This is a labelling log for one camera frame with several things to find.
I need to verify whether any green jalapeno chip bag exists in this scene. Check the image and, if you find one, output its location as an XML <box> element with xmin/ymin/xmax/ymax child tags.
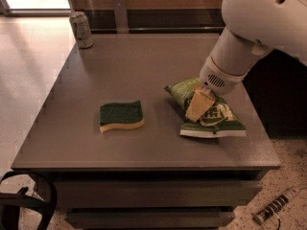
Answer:
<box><xmin>165</xmin><ymin>78</ymin><xmax>246</xmax><ymax>138</ymax></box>

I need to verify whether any green and yellow sponge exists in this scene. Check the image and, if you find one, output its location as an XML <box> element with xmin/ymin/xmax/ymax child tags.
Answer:
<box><xmin>100</xmin><ymin>101</ymin><xmax>145</xmax><ymax>133</ymax></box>

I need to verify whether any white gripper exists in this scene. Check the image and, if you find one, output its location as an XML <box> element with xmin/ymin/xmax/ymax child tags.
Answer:
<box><xmin>185</xmin><ymin>56</ymin><xmax>245</xmax><ymax>122</ymax></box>

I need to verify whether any upper table drawer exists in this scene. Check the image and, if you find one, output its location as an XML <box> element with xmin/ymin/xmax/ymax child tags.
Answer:
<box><xmin>55</xmin><ymin>181</ymin><xmax>262</xmax><ymax>208</ymax></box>

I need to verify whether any white power strip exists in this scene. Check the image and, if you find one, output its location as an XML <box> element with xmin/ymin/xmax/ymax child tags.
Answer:
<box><xmin>253</xmin><ymin>187</ymin><xmax>301</xmax><ymax>225</ymax></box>

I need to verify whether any table drawer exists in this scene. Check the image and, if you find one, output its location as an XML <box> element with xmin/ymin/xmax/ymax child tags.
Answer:
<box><xmin>67</xmin><ymin>212</ymin><xmax>234</xmax><ymax>230</ymax></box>
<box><xmin>55</xmin><ymin>181</ymin><xmax>262</xmax><ymax>208</ymax></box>

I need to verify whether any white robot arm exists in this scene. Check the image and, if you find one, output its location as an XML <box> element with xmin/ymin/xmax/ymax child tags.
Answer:
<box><xmin>186</xmin><ymin>0</ymin><xmax>307</xmax><ymax>122</ymax></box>

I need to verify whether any lower table drawer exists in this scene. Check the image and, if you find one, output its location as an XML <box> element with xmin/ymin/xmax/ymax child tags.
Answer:
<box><xmin>67</xmin><ymin>212</ymin><xmax>234</xmax><ymax>230</ymax></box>

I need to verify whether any left metal bracket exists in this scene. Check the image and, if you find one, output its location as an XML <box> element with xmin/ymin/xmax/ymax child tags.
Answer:
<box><xmin>112</xmin><ymin>0</ymin><xmax>130</xmax><ymax>34</ymax></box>

